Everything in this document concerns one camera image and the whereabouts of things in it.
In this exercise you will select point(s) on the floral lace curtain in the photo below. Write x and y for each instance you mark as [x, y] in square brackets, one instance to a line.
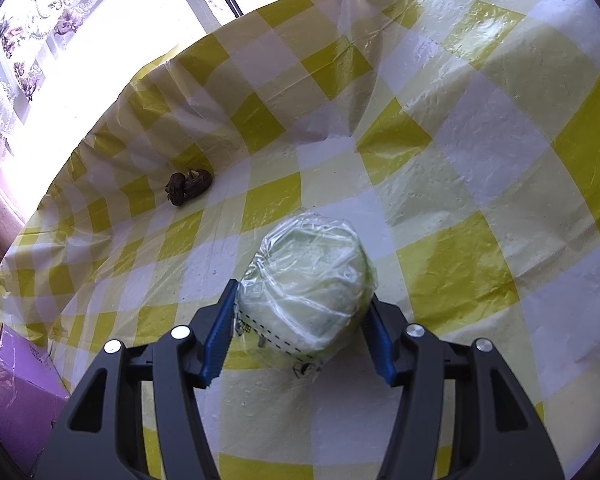
[55, 15]

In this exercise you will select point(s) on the purple box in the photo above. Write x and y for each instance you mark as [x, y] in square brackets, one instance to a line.
[25, 410]

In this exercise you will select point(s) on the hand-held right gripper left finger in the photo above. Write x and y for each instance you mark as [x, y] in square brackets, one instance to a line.
[221, 332]

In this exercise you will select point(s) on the yellow checked tablecloth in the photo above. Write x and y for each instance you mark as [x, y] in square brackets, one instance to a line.
[455, 160]

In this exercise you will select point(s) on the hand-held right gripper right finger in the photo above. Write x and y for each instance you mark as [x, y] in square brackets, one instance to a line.
[380, 342]

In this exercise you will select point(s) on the plastic-wrapped pale melon half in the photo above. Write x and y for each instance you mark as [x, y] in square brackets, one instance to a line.
[310, 280]

